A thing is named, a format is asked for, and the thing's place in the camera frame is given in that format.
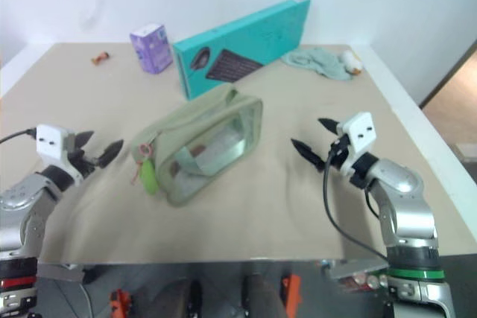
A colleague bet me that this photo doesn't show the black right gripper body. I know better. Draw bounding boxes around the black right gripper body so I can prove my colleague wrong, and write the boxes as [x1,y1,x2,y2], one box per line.
[323,133,351,171]

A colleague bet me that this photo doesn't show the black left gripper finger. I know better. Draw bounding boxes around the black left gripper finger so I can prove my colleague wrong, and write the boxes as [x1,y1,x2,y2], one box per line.
[97,139,124,168]
[76,130,95,149]

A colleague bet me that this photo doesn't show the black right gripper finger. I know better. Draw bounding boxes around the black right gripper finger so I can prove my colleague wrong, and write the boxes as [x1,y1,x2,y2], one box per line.
[290,139,326,172]
[317,117,341,135]

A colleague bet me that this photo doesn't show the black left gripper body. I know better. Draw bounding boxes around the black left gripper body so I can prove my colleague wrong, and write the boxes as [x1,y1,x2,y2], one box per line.
[63,134,104,179]

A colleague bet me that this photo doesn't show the olive green toiletry pouch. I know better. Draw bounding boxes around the olive green toiletry pouch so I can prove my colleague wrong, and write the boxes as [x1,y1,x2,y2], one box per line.
[128,83,265,209]

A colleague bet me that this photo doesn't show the green oval zipper charm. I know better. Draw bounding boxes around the green oval zipper charm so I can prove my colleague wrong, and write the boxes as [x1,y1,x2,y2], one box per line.
[139,159,159,197]

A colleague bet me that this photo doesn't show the pale green cloth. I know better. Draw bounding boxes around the pale green cloth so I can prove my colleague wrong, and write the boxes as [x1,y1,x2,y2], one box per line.
[280,47,353,82]

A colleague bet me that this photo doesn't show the white plush toy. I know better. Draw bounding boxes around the white plush toy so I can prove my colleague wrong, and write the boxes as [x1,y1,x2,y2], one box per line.
[341,49,364,75]

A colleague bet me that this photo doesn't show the beige table cloth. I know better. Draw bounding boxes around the beige table cloth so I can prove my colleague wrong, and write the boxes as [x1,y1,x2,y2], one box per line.
[0,42,423,264]

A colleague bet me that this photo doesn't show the purple tissue pack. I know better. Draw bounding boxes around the purple tissue pack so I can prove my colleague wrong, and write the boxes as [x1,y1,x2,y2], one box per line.
[129,22,174,74]

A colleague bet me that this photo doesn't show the teal keyboard box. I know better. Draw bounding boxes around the teal keyboard box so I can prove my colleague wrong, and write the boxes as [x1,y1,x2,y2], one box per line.
[171,0,312,101]

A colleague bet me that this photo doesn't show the orange clamp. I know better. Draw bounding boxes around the orange clamp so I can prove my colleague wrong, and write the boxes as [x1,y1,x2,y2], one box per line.
[281,273,303,312]
[110,288,133,318]

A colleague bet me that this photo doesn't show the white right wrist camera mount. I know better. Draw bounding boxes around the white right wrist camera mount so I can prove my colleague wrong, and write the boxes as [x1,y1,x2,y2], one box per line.
[334,111,375,177]

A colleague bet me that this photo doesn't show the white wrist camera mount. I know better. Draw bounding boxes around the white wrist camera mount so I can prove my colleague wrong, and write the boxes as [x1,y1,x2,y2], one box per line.
[35,124,83,185]
[334,111,375,177]

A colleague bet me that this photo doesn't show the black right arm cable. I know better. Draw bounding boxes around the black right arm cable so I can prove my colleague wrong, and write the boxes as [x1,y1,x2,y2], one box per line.
[322,146,389,261]

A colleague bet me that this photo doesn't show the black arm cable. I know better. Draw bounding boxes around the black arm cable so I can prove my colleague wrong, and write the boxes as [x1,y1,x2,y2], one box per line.
[0,128,38,144]
[322,146,389,261]

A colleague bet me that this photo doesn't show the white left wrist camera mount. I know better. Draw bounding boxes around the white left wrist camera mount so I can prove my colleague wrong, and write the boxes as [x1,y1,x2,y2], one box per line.
[35,124,83,185]

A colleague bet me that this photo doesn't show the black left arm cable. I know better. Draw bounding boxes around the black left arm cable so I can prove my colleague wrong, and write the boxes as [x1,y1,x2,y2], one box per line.
[0,128,38,144]

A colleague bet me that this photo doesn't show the grey metal bracket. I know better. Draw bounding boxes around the grey metal bracket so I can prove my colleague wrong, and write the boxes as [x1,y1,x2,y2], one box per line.
[323,258,389,291]

